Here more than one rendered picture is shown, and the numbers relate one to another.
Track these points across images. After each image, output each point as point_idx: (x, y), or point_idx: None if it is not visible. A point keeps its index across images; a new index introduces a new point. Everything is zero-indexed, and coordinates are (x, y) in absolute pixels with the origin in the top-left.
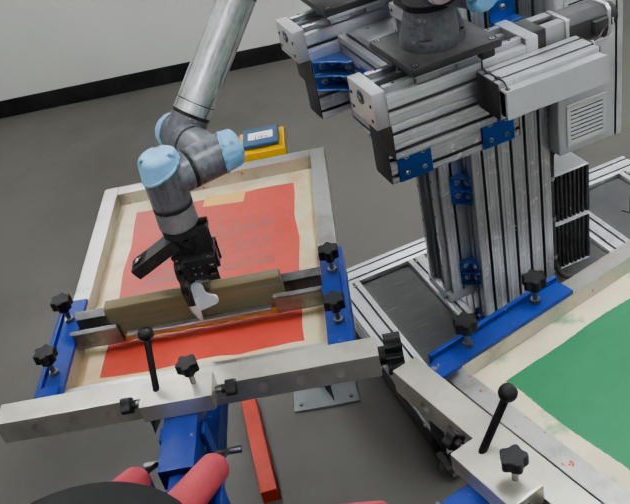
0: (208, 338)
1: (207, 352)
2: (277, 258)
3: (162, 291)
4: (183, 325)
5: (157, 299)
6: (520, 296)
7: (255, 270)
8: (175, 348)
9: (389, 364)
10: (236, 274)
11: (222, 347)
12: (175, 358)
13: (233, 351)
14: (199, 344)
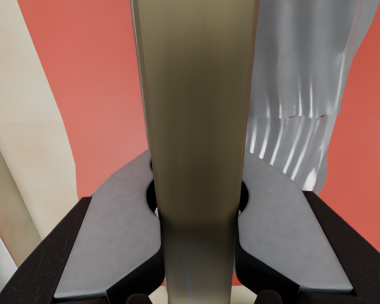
0: (144, 130)
1: (88, 132)
2: None
3: (222, 46)
4: (140, 87)
5: (137, 3)
6: None
7: (370, 218)
8: (111, 29)
9: None
10: None
11: (105, 166)
12: (63, 35)
13: (88, 189)
14: (122, 108)
